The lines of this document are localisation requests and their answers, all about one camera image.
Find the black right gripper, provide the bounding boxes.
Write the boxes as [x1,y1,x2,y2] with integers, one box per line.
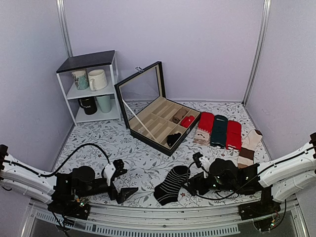
[181,172,237,197]

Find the black white striped sock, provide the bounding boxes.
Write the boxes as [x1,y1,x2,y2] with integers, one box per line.
[154,165,191,206]

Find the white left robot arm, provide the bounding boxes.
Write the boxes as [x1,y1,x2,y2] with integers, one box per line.
[0,145,138,214]

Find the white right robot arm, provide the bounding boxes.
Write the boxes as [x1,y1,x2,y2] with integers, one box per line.
[182,133,316,215]

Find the floral white table mat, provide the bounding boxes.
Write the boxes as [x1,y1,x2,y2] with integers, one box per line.
[54,101,273,208]

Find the dark green sock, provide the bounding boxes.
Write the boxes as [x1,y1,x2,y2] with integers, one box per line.
[210,115,228,148]

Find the rolled black sock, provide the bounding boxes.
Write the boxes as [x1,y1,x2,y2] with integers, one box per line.
[167,132,181,148]

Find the rolled red sock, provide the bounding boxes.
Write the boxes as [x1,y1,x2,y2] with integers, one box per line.
[180,115,195,128]

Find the red white sock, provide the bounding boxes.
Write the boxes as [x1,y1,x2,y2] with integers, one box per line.
[226,120,241,151]

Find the red beige patterned sock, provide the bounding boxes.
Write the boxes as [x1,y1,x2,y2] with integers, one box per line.
[193,112,215,146]

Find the cream brown striped sock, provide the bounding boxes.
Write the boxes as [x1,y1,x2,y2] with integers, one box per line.
[237,129,263,169]

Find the black compartment storage box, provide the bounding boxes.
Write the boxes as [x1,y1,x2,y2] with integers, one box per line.
[115,61,201,156]

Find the rolled tan sock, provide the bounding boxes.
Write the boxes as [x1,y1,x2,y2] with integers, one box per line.
[172,109,188,123]

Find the mint green tumbler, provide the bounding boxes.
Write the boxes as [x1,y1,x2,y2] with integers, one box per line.
[96,95,112,113]

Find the black mug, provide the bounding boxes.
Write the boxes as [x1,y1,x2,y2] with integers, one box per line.
[78,97,97,115]

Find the white shelf black top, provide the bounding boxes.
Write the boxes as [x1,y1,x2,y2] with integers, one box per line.
[56,50,121,126]

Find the white ceramic mug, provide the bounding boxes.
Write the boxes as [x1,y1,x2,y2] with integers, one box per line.
[88,69,108,91]

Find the patterned teal white mug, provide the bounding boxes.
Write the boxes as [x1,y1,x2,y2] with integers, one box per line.
[72,69,89,90]

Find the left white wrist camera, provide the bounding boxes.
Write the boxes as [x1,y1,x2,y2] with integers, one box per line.
[102,162,116,186]

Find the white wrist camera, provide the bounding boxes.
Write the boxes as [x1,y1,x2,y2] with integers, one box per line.
[102,162,116,186]
[193,152,211,179]

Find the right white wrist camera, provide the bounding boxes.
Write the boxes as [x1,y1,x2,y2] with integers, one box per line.
[193,152,211,179]

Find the aluminium front rail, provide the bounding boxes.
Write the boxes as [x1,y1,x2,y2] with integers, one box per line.
[20,196,313,237]

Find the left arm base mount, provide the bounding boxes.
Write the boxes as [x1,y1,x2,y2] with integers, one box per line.
[47,200,91,220]

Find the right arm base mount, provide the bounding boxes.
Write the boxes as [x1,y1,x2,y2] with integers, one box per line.
[238,188,287,233]

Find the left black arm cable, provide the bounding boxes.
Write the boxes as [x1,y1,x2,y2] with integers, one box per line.
[0,143,112,178]

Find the left aluminium corner post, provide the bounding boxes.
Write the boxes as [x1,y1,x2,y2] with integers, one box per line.
[56,0,73,57]

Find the aluminium corner post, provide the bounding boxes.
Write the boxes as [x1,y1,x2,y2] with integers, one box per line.
[56,0,73,57]
[242,0,272,107]

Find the right aluminium corner post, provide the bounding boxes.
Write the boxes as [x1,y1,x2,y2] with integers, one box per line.
[242,0,272,107]

